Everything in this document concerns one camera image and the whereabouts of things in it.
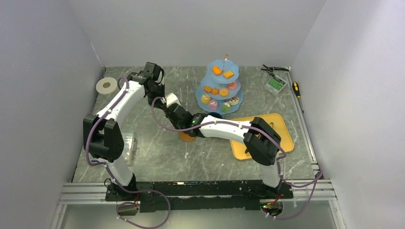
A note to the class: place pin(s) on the yellow serving tray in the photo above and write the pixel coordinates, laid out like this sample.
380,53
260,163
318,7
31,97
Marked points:
278,125

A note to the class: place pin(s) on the round orange cookie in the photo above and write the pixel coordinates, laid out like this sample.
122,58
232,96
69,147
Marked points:
224,92

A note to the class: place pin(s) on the yellow cupcake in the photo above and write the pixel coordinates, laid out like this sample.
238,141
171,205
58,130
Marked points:
205,99

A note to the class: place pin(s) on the square cracker biscuit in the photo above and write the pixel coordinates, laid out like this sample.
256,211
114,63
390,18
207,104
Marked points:
228,74

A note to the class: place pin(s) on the yellow black screwdriver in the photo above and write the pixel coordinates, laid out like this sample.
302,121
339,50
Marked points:
295,87

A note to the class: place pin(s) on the dark orange swirl cookie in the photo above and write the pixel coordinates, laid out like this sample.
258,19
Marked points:
214,91

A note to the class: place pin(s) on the blue three-tier cake stand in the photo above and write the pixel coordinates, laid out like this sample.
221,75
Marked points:
218,81

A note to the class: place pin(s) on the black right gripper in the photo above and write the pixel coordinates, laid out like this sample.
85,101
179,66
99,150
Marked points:
176,127

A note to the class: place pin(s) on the purple cupcake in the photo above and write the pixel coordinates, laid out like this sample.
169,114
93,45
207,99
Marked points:
213,105

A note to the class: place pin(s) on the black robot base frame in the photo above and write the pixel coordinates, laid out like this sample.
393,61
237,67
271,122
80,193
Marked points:
194,195

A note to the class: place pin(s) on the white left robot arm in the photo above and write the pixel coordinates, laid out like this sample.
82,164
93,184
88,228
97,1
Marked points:
103,141

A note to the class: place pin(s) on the chocolate white sprinkled donut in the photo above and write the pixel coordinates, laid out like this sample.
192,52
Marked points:
233,101

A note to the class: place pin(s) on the wooden coaster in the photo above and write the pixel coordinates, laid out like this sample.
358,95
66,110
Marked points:
185,137

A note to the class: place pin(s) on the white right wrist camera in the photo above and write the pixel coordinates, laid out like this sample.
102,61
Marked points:
171,99

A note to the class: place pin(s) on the dark blue mug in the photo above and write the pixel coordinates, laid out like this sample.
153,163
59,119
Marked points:
215,114

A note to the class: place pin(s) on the clear plastic screw box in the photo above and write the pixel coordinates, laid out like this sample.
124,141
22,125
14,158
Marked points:
129,150

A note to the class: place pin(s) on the white tape roll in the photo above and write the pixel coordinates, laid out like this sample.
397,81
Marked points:
106,85

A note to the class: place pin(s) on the green cupcake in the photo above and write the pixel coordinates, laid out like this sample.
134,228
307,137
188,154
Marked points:
226,107

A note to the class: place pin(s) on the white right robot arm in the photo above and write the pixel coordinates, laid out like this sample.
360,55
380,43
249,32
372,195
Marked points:
260,139

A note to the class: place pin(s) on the green white electronic box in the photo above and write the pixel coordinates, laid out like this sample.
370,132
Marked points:
275,84

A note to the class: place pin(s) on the black pliers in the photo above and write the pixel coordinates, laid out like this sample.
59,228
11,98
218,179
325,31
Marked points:
272,69

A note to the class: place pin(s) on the pink cupcake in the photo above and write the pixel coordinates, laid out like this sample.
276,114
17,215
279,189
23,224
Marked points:
232,86

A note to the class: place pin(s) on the orange fish-shaped cookie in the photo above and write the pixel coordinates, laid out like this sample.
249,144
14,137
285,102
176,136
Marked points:
216,70

